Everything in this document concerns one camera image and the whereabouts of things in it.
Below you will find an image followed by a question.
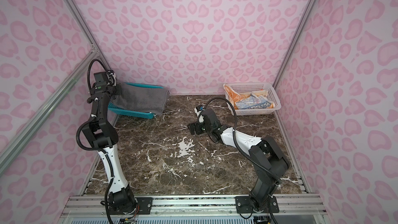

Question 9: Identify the teal plastic basket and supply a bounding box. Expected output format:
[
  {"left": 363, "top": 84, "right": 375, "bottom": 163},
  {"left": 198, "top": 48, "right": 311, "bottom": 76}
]
[{"left": 108, "top": 83, "right": 163, "bottom": 119}]

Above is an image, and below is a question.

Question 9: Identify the right black corrugated cable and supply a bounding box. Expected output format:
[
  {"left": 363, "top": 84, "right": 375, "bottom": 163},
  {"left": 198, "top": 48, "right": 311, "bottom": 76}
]
[{"left": 198, "top": 97, "right": 284, "bottom": 183}]

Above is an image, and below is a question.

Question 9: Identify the aluminium post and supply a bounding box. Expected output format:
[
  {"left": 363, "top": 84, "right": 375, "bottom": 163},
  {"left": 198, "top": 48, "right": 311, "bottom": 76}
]
[
  {"left": 273, "top": 0, "right": 319, "bottom": 89},
  {"left": 63, "top": 0, "right": 112, "bottom": 72}
]

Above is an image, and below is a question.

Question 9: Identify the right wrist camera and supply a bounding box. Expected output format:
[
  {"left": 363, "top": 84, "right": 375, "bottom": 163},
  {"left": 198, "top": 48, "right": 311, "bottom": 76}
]
[{"left": 194, "top": 105, "right": 204, "bottom": 123}]

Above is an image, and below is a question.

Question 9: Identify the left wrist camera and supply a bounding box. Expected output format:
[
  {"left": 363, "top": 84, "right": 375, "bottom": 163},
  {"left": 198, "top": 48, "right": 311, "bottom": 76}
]
[{"left": 107, "top": 70, "right": 116, "bottom": 85}]

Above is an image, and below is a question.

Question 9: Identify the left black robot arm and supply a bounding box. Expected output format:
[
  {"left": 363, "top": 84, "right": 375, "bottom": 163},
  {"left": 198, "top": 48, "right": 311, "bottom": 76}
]
[{"left": 76, "top": 70, "right": 137, "bottom": 214}]

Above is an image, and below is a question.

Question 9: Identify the white plastic basket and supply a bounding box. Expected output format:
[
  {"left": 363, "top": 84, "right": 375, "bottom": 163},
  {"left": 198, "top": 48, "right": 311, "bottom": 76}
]
[{"left": 223, "top": 82, "right": 282, "bottom": 116}]

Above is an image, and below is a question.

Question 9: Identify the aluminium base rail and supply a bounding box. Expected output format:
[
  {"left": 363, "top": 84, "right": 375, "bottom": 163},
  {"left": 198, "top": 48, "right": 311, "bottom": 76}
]
[{"left": 58, "top": 194, "right": 331, "bottom": 224}]

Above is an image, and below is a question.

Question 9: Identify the grey terry towel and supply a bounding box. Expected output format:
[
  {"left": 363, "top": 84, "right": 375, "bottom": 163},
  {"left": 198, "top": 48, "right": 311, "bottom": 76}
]
[{"left": 111, "top": 83, "right": 170, "bottom": 115}]

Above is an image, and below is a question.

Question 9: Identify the left aluminium frame strut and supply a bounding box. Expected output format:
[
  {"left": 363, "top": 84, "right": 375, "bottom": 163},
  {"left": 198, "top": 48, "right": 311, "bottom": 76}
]
[{"left": 1, "top": 49, "right": 98, "bottom": 175}]

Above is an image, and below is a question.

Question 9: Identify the orange patterned towel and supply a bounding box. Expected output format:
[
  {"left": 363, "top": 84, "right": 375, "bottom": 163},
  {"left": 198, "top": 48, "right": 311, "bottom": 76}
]
[{"left": 224, "top": 85, "right": 276, "bottom": 110}]

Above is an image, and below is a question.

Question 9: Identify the back left aluminium post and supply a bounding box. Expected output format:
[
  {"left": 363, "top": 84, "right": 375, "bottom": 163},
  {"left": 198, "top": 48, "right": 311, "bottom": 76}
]
[{"left": 63, "top": 0, "right": 112, "bottom": 72}]

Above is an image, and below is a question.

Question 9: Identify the back right aluminium post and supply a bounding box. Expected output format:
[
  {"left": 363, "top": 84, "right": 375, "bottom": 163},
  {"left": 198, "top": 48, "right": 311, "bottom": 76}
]
[{"left": 273, "top": 0, "right": 319, "bottom": 89}]

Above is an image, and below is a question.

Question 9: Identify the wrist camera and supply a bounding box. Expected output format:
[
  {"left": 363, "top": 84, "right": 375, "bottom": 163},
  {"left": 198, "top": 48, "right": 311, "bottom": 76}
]
[
  {"left": 107, "top": 70, "right": 116, "bottom": 85},
  {"left": 194, "top": 105, "right": 204, "bottom": 123}
]

